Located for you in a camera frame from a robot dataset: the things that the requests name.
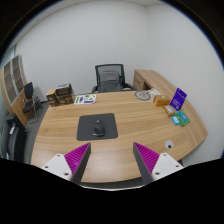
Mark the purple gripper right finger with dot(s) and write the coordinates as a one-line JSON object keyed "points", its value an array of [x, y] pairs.
{"points": [[154, 166]]}

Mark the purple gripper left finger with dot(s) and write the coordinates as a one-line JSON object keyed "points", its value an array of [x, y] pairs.
{"points": [[70, 166]]}

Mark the black computer mouse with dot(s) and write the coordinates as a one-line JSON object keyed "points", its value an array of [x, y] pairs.
{"points": [[98, 128]]}

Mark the dark grey mouse pad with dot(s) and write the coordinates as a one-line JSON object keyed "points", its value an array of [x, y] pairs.
{"points": [[85, 127]]}

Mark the wooden office desk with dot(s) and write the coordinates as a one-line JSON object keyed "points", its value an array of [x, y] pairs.
{"points": [[135, 121]]}

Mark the blue small packet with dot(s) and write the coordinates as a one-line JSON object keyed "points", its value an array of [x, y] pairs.
{"points": [[175, 120]]}

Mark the green packet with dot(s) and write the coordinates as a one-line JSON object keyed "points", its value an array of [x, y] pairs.
{"points": [[182, 118]]}

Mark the small yellow box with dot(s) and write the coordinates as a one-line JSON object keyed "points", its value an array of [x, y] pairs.
{"points": [[169, 110]]}

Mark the orange cardboard box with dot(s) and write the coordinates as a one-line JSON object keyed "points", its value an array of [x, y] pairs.
{"points": [[161, 100]]}

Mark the white green leaflet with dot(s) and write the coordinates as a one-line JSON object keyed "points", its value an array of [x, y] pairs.
{"points": [[85, 99]]}

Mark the round grey coaster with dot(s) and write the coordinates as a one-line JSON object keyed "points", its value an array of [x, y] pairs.
{"points": [[142, 95]]}

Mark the large brown box stack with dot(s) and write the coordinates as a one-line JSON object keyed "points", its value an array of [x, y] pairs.
{"points": [[65, 94]]}

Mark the purple standing card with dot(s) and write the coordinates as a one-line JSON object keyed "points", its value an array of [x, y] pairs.
{"points": [[178, 99]]}

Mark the black visitor chair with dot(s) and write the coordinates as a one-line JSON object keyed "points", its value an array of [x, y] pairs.
{"points": [[31, 102]]}

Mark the wooden side cabinet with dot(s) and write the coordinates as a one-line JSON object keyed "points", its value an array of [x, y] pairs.
{"points": [[148, 79]]}

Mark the grey mesh office chair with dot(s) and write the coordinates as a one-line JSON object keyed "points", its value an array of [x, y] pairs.
{"points": [[110, 78]]}

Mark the wooden bookshelf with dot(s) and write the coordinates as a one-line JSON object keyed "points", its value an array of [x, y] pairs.
{"points": [[12, 82]]}

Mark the white desk cable grommet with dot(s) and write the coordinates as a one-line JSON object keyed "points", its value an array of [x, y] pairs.
{"points": [[169, 144]]}

